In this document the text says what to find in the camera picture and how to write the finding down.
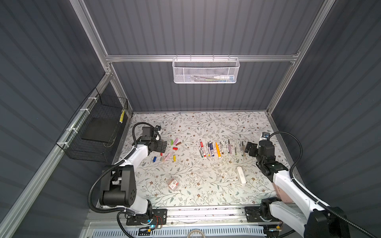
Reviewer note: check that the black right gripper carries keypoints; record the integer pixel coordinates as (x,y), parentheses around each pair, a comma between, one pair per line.
(253,147)

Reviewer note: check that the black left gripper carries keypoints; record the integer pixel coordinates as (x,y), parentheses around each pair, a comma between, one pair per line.
(158,144)

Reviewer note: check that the brown capped marker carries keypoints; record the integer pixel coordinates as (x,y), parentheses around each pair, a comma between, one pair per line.
(243,149)

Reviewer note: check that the dark green capped marker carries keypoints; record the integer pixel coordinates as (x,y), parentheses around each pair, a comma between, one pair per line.
(240,148)

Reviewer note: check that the purple highlighter pen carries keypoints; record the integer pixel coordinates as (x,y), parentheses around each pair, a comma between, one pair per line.
(229,147)

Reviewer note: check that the red capped marker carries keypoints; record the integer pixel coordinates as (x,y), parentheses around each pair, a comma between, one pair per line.
(202,148)

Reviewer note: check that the orange highlighter pen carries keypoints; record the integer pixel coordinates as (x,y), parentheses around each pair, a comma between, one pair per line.
(218,150)

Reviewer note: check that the blue capped marker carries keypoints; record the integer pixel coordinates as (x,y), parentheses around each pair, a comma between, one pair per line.
(211,149)

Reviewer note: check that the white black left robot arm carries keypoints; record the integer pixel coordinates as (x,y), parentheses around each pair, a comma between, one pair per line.
(118,189)

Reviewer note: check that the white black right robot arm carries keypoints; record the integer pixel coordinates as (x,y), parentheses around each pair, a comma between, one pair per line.
(313,218)

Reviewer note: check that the white eraser case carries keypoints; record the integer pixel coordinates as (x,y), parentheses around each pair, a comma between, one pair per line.
(241,175)

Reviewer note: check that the small red white box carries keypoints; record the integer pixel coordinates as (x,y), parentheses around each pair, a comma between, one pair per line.
(173,184)

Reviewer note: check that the pink pencil case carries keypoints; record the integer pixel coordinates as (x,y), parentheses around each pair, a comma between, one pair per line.
(282,195)

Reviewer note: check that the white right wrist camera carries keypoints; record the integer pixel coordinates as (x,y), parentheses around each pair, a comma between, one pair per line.
(264,136)

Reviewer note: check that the black wire side basket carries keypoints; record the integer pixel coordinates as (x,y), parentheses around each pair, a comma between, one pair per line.
(97,131)

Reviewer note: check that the metal base rail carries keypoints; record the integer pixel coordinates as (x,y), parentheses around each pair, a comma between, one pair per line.
(208,214)

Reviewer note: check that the white wire mesh basket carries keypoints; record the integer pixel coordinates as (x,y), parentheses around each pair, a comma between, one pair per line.
(208,70)

